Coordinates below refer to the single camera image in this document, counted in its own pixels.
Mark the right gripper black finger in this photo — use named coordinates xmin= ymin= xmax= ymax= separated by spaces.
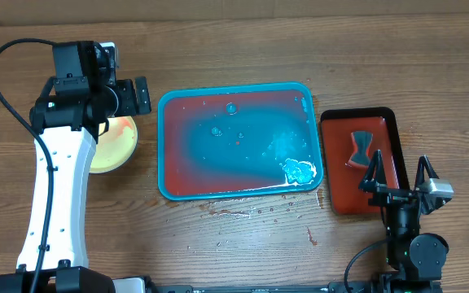
xmin=362 ymin=150 xmax=387 ymax=187
xmin=415 ymin=155 xmax=439 ymax=188

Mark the red and black sponge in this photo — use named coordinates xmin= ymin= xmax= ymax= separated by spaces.
xmin=348 ymin=131 xmax=373 ymax=168

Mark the yellow-green plate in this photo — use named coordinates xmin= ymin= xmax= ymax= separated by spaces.
xmin=90 ymin=116 xmax=138 ymax=174

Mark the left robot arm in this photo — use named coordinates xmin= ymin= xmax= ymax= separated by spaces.
xmin=0 ymin=41 xmax=156 ymax=293

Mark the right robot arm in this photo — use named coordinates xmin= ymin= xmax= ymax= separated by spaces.
xmin=358 ymin=151 xmax=454 ymax=293

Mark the black red-lined tray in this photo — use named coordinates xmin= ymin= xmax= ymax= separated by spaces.
xmin=320 ymin=107 xmax=410 ymax=215

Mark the teal plastic tray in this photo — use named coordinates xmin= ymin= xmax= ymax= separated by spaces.
xmin=157 ymin=81 xmax=324 ymax=201

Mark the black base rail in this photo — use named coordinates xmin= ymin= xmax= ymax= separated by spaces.
xmin=112 ymin=276 xmax=443 ymax=293

